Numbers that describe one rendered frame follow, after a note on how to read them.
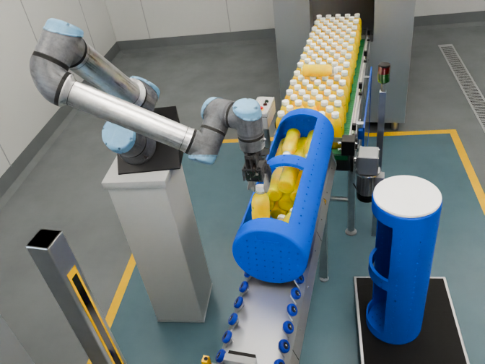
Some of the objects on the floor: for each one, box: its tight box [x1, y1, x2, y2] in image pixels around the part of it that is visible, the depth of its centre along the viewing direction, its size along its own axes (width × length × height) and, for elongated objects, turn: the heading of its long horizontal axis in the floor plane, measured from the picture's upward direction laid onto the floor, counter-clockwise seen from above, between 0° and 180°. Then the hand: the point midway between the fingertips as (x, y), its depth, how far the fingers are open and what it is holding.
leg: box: [319, 216, 329, 282], centre depth 284 cm, size 6×6×63 cm
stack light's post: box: [372, 90, 387, 236], centre depth 295 cm, size 4×4×110 cm
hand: (260, 188), depth 178 cm, fingers closed on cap, 4 cm apart
